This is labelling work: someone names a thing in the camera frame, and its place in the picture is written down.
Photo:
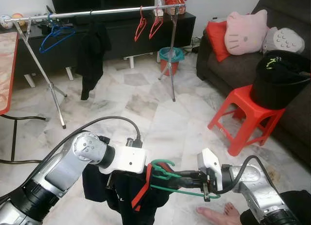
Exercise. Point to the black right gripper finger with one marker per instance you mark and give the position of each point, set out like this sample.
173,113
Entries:
183,180
183,173

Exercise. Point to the green plastic hanger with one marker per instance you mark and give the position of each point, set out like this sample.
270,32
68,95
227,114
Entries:
163,174

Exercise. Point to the navy polo shirt red trim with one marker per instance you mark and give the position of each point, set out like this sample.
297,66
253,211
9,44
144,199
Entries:
121,200

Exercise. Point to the black shirt green print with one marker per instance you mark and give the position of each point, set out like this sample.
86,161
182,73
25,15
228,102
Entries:
286,67

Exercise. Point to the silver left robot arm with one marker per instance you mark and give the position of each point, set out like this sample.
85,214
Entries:
58,171

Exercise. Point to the blue plastic hanger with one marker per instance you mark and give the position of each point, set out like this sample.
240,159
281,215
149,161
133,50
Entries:
57,29

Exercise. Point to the person's bare foot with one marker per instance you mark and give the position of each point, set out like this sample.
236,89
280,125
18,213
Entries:
218,216

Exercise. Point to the red plastic stool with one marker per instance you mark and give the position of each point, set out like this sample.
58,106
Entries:
243,103

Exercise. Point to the black plastic bucket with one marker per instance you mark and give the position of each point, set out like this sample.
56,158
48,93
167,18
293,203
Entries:
274,91

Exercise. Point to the dark grey fabric sofa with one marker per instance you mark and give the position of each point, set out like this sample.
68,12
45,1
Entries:
233,69

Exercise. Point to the orange bin teal liner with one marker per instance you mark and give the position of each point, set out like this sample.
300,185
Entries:
171,55

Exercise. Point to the red cushion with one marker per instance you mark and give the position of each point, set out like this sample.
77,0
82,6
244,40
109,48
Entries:
217,40

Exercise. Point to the black TV console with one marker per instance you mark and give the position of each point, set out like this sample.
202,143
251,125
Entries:
121,38

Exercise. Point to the pink cat face cushion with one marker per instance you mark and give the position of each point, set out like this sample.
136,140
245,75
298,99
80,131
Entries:
245,35

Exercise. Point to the grey round creature cushion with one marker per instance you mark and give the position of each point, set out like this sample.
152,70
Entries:
286,40

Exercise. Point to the silver metal clothes rack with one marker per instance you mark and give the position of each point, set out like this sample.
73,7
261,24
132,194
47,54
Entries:
112,11

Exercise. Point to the black flat television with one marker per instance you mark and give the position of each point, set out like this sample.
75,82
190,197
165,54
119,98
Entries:
102,0

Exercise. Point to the yellow red round plush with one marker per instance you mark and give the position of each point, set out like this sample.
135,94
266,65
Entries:
18,19

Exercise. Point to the white blue round plush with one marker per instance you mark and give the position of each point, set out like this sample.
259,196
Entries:
6,21

